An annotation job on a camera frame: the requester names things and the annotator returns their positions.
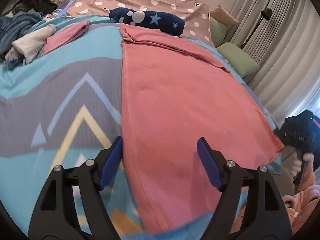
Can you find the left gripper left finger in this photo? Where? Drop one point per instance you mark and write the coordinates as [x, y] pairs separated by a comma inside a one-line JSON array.
[[54, 215]]

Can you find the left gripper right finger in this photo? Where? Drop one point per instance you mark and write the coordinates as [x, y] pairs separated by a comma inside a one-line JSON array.
[[265, 214]]

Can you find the coral pink knit shirt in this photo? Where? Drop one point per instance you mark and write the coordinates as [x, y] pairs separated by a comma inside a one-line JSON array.
[[175, 92]]

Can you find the black clothes pile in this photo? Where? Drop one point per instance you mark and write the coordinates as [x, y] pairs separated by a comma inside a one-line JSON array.
[[43, 6]]

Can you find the right hand white glove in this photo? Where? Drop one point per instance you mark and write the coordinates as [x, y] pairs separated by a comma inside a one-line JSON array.
[[296, 164]]

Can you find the green pillow front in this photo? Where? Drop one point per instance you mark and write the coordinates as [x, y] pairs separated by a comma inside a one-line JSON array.
[[241, 62]]

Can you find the green pillow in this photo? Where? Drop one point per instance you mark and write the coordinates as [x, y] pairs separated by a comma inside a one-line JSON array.
[[241, 62], [217, 31]]

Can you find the beige pleated curtain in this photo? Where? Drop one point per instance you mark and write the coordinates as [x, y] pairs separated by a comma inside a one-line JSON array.
[[286, 48]]

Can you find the blue grey patterned bedspread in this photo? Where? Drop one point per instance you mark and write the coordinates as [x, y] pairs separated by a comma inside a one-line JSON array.
[[62, 108]]

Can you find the black floor lamp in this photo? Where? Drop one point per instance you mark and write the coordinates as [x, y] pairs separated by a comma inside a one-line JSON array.
[[266, 14]]

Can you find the green pillow back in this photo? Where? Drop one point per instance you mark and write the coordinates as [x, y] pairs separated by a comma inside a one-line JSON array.
[[217, 31]]

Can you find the beige pillow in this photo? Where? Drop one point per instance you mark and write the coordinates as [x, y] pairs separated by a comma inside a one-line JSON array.
[[221, 15]]

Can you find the navy star plush blanket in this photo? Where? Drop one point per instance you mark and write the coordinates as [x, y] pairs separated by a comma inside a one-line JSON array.
[[165, 22]]

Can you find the light grey folded garment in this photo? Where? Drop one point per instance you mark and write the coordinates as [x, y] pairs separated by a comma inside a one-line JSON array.
[[30, 44]]

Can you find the mauve pink folded garment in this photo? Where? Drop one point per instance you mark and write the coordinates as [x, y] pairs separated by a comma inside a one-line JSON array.
[[65, 36]]

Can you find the pink polka dot sheet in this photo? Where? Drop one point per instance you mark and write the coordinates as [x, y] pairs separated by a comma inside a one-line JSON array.
[[194, 12]]

